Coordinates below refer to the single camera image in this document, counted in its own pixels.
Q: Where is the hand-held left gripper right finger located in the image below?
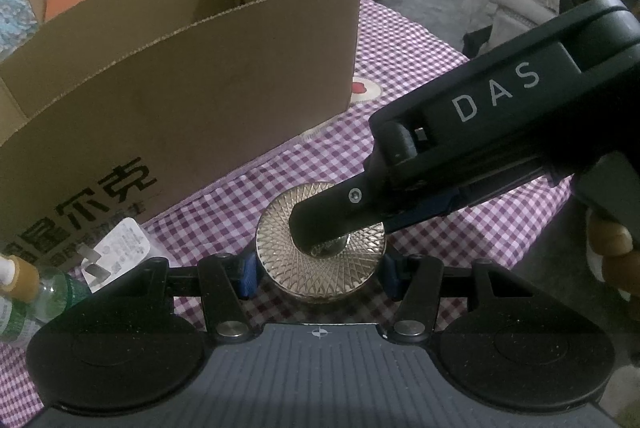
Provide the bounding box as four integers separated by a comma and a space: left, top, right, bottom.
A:
382, 254, 551, 345

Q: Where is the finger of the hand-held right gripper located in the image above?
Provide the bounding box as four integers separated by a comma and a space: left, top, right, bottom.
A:
386, 162, 552, 235
290, 162, 402, 257

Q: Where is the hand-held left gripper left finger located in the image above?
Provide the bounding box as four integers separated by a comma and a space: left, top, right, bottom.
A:
92, 253, 260, 345

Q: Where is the gold-lidded round jar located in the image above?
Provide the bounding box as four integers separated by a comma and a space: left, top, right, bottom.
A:
255, 183, 388, 303

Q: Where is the white charger plug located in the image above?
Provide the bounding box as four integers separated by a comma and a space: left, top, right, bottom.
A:
80, 218, 151, 293

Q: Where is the brown cardboard box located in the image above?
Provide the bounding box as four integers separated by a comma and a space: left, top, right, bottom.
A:
0, 0, 363, 259

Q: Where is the white bottle with green label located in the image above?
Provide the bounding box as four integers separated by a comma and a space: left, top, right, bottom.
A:
0, 270, 93, 344

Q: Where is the purple checked blanket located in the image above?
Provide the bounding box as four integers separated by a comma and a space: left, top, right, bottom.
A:
0, 0, 576, 414

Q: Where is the wooden bead bracelet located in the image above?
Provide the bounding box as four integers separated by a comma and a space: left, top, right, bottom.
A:
585, 208, 640, 306

